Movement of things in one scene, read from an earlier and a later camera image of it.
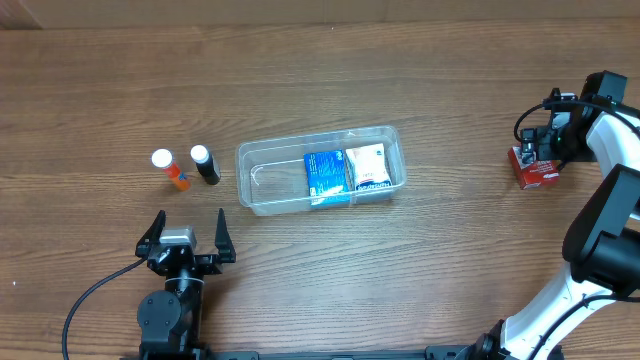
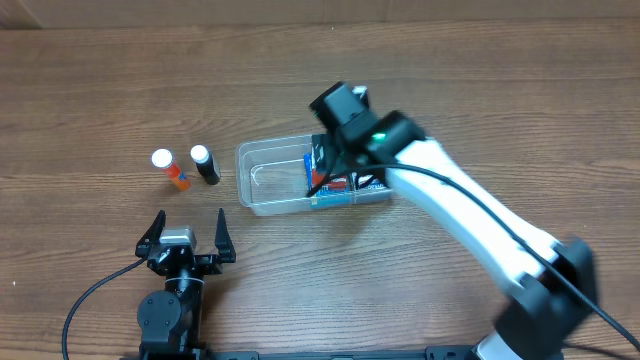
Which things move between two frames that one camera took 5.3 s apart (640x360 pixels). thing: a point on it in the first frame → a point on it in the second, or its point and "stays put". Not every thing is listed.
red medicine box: [540, 174] → [334, 183]
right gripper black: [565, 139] → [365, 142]
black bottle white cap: [205, 163] stays put
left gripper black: [186, 260] stays put
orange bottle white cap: [163, 158] stays put
